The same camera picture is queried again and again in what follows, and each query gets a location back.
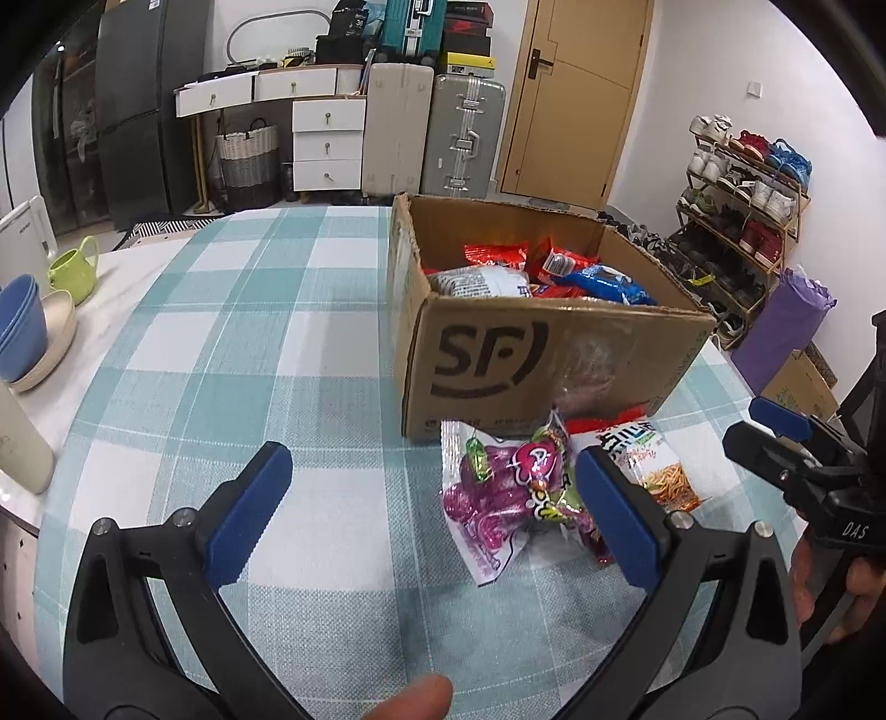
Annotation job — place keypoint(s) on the brown cardboard box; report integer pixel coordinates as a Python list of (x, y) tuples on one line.
[(484, 360)]

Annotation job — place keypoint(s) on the purple candy packet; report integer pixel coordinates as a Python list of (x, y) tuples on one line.
[(505, 484)]

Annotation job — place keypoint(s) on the person's right hand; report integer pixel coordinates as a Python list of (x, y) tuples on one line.
[(806, 581)]

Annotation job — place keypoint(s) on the black refrigerator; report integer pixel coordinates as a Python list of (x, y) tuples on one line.
[(145, 104)]

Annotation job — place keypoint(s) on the white grey snack packet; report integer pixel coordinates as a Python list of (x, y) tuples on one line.
[(477, 282)]

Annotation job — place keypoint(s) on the black bag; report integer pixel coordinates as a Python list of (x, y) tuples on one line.
[(342, 41)]

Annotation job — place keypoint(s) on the blue bowl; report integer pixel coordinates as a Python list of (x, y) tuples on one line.
[(31, 346), (14, 304)]

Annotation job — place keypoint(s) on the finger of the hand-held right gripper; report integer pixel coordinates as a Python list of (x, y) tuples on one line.
[(779, 417), (761, 450)]

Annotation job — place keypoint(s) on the person's left hand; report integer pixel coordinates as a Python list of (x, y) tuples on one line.
[(408, 699)]

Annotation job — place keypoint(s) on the zebra striped rug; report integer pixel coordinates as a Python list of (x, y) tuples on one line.
[(166, 227)]

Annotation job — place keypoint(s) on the blue snack packet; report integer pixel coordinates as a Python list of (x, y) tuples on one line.
[(616, 287)]

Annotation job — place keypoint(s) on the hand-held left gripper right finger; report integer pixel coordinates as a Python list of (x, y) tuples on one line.
[(616, 512)]

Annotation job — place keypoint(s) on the green ceramic mug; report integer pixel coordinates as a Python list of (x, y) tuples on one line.
[(73, 273)]

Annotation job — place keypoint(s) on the stack of shoe boxes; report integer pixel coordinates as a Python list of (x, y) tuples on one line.
[(471, 34)]

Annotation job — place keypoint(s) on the wooden door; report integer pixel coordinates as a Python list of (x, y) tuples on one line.
[(574, 104)]

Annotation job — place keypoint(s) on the beige plate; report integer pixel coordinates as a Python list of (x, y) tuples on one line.
[(59, 339)]

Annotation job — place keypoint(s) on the white plastic appliance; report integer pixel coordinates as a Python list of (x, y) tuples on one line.
[(24, 235)]

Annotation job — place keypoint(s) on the teal suitcase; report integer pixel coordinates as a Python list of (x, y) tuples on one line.
[(415, 28)]

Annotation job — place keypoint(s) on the white noodle stick snack packet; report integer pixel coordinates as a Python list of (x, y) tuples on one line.
[(657, 478)]

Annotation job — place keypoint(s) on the beige suitcase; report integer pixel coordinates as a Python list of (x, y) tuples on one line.
[(398, 131)]

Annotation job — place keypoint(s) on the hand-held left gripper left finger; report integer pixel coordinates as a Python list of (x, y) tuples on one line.
[(249, 512)]

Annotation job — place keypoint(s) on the woven basket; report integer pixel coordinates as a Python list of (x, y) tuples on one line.
[(246, 166)]

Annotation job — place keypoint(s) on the group of assorted shoes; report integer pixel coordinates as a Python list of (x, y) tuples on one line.
[(754, 194)]

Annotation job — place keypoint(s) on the dark glass cabinet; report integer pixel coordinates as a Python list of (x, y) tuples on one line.
[(66, 138)]

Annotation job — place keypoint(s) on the small red snack packet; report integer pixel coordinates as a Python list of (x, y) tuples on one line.
[(554, 263)]

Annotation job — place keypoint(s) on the silver suitcase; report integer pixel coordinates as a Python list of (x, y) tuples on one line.
[(464, 131)]

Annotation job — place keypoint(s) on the small cardboard box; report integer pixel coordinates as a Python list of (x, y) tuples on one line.
[(803, 388)]

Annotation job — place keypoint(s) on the beige cup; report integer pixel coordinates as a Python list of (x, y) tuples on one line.
[(21, 450)]

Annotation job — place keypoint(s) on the white drawer desk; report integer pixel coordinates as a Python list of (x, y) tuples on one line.
[(325, 138)]

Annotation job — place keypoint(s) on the gold shoe rack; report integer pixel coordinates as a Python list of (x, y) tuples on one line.
[(792, 228)]

